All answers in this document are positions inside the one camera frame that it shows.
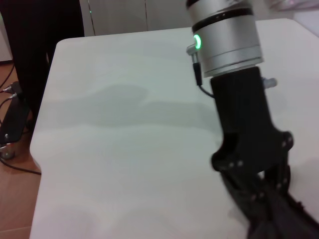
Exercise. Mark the white cabinet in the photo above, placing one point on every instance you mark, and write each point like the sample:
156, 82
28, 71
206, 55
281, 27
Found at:
119, 15

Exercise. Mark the grey caster wheel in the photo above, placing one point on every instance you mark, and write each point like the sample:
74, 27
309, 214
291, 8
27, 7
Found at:
7, 152

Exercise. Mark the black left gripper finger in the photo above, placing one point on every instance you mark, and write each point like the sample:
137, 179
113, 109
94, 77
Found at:
249, 194

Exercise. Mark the black trouser legs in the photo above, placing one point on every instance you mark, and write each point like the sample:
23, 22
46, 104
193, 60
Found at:
37, 37

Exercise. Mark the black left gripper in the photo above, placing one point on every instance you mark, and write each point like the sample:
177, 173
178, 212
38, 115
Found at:
241, 112

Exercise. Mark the dark cloth rag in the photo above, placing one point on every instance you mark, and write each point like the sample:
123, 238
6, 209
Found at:
286, 219

